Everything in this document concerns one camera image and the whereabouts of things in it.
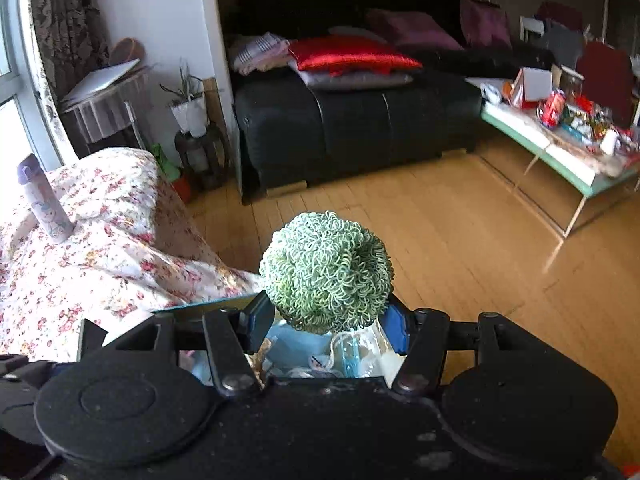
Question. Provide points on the window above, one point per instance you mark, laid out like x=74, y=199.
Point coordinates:
x=15, y=60

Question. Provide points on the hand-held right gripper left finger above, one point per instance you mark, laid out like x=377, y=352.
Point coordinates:
x=257, y=324

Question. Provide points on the purple printed water bottle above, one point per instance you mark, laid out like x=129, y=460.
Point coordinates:
x=47, y=200

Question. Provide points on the green looped scrub ball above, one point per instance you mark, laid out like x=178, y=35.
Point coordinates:
x=325, y=270

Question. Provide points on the black leather sofa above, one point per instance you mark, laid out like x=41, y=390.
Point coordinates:
x=360, y=130

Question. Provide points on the red satin cushion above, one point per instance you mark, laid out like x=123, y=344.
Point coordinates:
x=350, y=55

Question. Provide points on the white chair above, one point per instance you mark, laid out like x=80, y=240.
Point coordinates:
x=532, y=27

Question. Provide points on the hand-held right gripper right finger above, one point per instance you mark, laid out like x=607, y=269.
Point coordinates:
x=397, y=331

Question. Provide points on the pile of snack packets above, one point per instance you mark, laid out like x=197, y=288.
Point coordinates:
x=585, y=125

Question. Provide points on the plain light blue face mask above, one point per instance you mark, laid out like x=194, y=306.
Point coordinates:
x=300, y=352

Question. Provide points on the grey leaning panel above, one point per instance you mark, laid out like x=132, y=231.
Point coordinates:
x=240, y=180

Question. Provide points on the clear plastic packet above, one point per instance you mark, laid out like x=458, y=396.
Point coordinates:
x=375, y=355

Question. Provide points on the floral blanket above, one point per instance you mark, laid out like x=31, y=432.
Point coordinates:
x=100, y=255

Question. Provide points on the potted plant white pot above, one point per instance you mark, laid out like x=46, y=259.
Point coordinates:
x=192, y=110

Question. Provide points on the red chair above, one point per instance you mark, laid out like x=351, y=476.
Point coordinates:
x=605, y=85

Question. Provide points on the glass coffee table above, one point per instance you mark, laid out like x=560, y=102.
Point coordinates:
x=540, y=150

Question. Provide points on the white flat board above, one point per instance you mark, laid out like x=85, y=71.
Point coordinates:
x=100, y=80

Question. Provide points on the grey cushion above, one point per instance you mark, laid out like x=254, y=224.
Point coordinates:
x=360, y=81

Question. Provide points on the small purple cushion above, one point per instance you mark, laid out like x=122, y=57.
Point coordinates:
x=485, y=25

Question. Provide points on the side table with lace cloth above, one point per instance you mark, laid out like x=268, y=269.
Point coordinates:
x=105, y=115

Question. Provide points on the white red cardboard box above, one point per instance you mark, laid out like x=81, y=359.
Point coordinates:
x=532, y=87

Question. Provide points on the folded striped cloth stack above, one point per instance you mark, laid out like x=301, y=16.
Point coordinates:
x=260, y=55

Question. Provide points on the patterned curtain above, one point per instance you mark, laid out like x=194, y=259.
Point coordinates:
x=67, y=20

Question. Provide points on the gold patterned cloth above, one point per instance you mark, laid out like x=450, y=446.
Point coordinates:
x=260, y=360

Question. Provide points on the black flat board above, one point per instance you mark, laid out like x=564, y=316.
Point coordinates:
x=92, y=337

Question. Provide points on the gold tin tray teal rim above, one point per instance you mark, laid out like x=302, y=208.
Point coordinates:
x=215, y=306

